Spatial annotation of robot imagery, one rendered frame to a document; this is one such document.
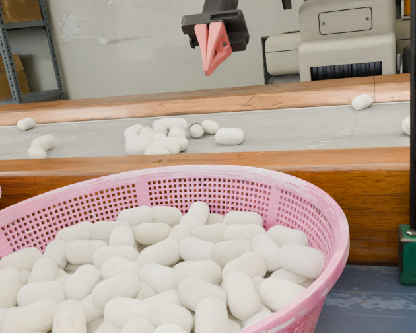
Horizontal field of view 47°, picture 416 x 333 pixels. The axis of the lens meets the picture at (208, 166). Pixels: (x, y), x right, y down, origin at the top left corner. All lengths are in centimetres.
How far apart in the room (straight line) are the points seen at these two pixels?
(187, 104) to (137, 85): 223
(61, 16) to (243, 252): 301
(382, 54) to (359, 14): 11
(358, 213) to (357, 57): 80
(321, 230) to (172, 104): 54
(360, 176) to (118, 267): 20
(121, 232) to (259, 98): 47
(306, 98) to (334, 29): 48
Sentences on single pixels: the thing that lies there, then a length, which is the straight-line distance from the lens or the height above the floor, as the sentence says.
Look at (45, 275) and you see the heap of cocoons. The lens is 35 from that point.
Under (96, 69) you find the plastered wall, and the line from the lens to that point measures 318.
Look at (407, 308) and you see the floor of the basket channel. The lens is 39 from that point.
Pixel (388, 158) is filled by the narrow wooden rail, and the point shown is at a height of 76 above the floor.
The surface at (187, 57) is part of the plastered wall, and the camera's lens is 287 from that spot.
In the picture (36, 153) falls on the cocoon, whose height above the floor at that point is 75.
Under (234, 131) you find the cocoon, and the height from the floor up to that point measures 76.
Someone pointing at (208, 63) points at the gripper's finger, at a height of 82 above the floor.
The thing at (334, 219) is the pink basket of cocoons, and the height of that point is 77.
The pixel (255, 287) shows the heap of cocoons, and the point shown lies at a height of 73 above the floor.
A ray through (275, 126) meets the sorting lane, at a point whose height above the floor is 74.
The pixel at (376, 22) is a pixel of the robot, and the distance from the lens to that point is 122.
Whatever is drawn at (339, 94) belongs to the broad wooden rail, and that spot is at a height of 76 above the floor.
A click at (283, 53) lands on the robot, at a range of 152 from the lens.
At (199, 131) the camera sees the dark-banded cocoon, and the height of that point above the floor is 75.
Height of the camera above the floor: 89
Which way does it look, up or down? 17 degrees down
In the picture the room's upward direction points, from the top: 7 degrees counter-clockwise
